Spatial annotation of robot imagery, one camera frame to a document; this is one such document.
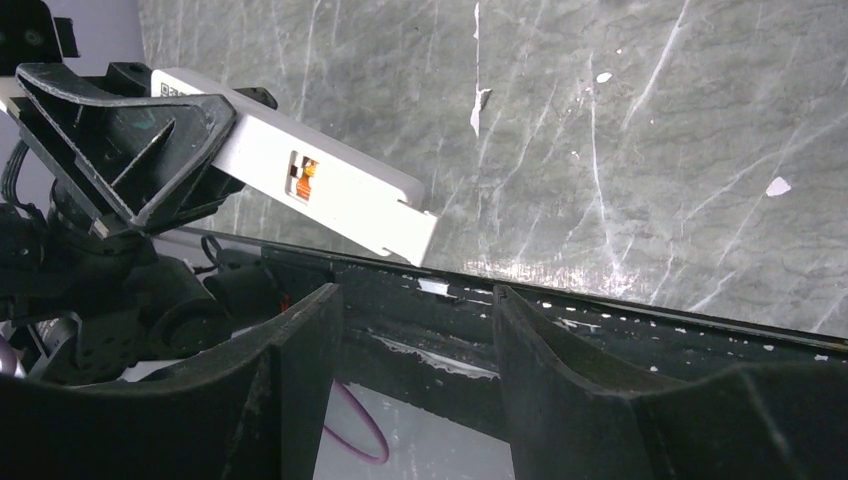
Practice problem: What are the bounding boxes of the orange battery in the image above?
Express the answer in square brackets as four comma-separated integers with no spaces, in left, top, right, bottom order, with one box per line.
[295,157,318,201]

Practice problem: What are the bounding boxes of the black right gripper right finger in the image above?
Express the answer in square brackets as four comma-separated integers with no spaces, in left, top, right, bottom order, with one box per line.
[493,286,847,479]

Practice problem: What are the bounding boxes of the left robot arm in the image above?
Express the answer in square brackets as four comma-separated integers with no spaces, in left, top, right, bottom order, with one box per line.
[1,1,288,386]

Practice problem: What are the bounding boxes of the white air conditioner remote control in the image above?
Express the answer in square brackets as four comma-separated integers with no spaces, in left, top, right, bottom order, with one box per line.
[151,68,438,266]

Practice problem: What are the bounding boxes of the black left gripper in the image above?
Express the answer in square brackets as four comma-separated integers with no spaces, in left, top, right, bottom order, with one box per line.
[0,0,280,240]

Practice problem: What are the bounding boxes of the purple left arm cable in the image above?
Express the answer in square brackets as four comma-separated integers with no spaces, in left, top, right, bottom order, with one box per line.
[0,334,391,466]

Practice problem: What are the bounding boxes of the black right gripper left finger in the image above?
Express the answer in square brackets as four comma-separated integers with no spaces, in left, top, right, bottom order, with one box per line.
[1,283,343,479]

